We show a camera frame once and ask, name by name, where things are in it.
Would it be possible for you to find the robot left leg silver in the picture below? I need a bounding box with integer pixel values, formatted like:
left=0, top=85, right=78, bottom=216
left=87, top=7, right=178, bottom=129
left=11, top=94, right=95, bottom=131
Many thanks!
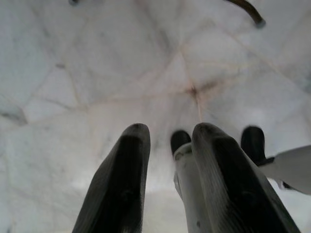
left=173, top=142, right=208, bottom=233

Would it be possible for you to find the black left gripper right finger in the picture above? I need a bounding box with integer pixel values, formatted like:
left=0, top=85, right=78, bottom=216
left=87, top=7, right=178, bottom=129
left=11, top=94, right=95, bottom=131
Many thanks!
left=191, top=122, right=302, bottom=233

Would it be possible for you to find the black robot left foot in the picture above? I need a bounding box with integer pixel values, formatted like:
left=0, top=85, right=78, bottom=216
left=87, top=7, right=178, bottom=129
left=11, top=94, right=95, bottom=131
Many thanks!
left=171, top=130, right=192, bottom=161

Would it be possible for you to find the black robot right foot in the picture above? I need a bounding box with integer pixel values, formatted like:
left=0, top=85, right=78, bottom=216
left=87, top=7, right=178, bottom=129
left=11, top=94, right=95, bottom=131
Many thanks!
left=241, top=126, right=275, bottom=167

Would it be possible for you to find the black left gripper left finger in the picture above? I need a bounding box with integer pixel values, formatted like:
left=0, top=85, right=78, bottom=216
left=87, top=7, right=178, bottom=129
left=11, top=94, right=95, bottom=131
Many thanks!
left=72, top=123, right=151, bottom=233

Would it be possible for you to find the black robot foot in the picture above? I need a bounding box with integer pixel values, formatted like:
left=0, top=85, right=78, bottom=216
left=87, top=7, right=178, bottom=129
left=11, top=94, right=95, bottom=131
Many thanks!
left=241, top=126, right=275, bottom=167
left=171, top=130, right=192, bottom=161

